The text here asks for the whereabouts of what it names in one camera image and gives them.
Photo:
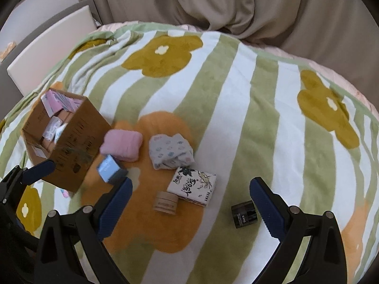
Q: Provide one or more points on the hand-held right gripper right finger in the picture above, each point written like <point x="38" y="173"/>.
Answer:
<point x="263" y="205"/>

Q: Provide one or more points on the black cosmetic jar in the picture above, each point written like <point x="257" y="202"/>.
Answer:
<point x="244" y="214"/>

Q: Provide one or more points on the pink sunburst packet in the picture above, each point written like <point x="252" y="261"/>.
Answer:
<point x="65" y="103"/>

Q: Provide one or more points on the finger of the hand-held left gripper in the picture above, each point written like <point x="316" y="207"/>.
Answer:
<point x="38" y="171"/>

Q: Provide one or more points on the white patterned sock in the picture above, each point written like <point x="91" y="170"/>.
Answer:
<point x="170" y="151"/>

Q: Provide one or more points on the brown cardboard box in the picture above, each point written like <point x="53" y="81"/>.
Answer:
<point x="77" y="148"/>

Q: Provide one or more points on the small blue box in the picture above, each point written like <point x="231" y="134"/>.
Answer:
<point x="109" y="168"/>

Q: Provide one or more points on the white and blue packet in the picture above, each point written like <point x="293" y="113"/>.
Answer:
<point x="53" y="130"/>

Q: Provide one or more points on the white headboard panel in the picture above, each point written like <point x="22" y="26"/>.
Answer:
<point x="50" y="47"/>

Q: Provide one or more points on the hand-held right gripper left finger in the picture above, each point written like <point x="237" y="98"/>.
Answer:
<point x="118" y="201"/>

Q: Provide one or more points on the white printed tissue pack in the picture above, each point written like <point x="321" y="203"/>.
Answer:
<point x="191" y="186"/>

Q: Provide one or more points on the beige cosmetic jar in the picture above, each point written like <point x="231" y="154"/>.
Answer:
<point x="165" y="203"/>

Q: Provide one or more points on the green striped floral blanket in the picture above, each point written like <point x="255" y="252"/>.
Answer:
<point x="237" y="109"/>

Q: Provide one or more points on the beige curtain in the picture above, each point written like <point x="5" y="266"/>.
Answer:
<point x="296" y="6"/>

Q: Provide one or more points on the pink towel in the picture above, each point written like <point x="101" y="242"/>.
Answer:
<point x="121" y="145"/>

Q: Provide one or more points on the small pink packet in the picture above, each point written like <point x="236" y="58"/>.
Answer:
<point x="64" y="193"/>

